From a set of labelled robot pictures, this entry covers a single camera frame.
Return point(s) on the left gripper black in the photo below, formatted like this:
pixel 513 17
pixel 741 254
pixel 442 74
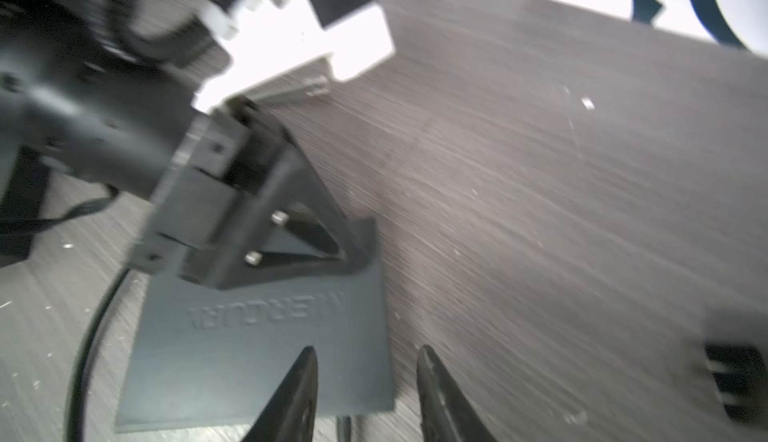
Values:
pixel 250 207

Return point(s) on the black network switch box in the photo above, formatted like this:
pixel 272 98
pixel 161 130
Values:
pixel 203 357

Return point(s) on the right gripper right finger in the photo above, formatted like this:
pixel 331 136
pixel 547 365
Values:
pixel 446 414

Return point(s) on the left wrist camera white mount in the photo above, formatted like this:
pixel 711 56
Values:
pixel 266 39

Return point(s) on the black wall power adapter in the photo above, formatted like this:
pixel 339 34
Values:
pixel 739 372

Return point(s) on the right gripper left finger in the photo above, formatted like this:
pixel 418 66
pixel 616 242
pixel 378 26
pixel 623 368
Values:
pixel 290 413

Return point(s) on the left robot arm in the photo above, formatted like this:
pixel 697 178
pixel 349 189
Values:
pixel 157 98

